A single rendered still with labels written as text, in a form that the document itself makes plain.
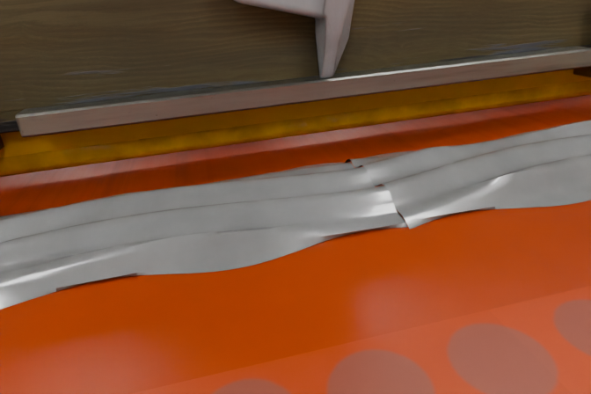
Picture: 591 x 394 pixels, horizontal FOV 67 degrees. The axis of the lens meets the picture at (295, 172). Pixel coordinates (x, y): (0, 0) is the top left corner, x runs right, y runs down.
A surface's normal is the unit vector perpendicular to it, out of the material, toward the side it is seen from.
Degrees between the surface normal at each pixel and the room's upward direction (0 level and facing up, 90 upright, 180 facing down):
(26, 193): 0
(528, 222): 0
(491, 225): 0
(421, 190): 28
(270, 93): 90
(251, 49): 90
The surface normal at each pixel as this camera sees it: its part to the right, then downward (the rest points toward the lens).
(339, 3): 0.25, 0.55
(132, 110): 0.23, 0.35
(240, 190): -0.04, -0.58
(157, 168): -0.07, -0.92
